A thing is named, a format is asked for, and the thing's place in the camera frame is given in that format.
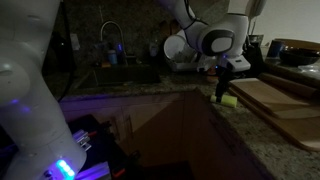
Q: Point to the dark utensil holder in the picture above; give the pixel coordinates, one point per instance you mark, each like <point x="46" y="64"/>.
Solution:
<point x="256" y="40"/>

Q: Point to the beige kitchen base cabinet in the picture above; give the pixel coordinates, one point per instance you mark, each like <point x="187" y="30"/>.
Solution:
<point x="150" y="113"/>

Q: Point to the yellow sponge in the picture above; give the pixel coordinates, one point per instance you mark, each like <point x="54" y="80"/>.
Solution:
<point x="230" y="101"/>

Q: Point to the white kitchen utensil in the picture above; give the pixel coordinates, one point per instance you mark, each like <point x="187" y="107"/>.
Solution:
<point x="258" y="8"/>

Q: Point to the steel sink basin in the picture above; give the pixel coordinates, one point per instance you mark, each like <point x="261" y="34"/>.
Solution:
<point x="123" y="76"/>

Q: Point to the large wooden cutting board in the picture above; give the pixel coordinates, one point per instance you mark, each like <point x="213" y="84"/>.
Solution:
<point x="300" y="131"/>

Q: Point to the brown wooden bowl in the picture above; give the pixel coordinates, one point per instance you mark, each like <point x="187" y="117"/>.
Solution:
<point x="300" y="43"/>

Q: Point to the curved metal faucet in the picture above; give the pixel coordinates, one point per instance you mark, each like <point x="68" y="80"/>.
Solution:
<point x="115" y="28"/>

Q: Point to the blue mug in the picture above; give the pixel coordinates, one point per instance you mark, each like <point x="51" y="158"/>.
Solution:
<point x="274" y="49"/>

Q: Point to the white blue soap dispenser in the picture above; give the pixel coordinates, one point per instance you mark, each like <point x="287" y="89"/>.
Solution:
<point x="112" y="57"/>

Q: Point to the wooden rolling pin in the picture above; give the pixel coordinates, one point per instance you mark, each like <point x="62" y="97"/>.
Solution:
<point x="290" y="85"/>

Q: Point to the grey dish rack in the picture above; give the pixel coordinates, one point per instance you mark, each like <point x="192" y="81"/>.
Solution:
<point x="183" y="66"/>

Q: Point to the white wall outlet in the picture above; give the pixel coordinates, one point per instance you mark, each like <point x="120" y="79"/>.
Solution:
<point x="74" y="42"/>

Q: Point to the black knife block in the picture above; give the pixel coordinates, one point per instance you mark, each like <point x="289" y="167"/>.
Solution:
<point x="256" y="63"/>

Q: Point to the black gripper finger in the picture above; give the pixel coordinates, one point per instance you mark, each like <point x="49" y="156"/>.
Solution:
<point x="218" y="91"/>
<point x="223" y="90"/>

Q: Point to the white dinner plate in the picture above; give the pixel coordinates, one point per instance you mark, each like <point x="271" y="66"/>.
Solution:
<point x="175" y="46"/>

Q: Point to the silver metal bracket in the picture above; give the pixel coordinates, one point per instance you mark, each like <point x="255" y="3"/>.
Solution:
<point x="82" y="139"/>

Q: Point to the small wooden cutting board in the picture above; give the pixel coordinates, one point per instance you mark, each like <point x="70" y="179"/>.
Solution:
<point x="266" y="95"/>

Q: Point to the black equipment cart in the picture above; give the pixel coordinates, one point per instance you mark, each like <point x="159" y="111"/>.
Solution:
<point x="100" y="150"/>

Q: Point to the grey wrist camera bar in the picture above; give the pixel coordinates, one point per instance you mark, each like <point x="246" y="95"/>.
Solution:
<point x="238" y="63"/>

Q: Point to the dark bowl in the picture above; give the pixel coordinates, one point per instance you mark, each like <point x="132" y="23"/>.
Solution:
<point x="298" y="57"/>

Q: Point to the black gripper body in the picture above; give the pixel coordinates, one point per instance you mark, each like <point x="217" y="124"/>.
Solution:
<point x="226" y="75"/>

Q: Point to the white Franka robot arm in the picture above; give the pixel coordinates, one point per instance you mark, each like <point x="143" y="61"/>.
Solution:
<point x="26" y="116"/>

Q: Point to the dark glass bottle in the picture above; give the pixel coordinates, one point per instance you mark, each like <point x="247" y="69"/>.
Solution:
<point x="65" y="56"/>

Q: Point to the orange sponge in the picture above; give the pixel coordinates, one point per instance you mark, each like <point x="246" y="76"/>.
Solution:
<point x="106" y="64"/>

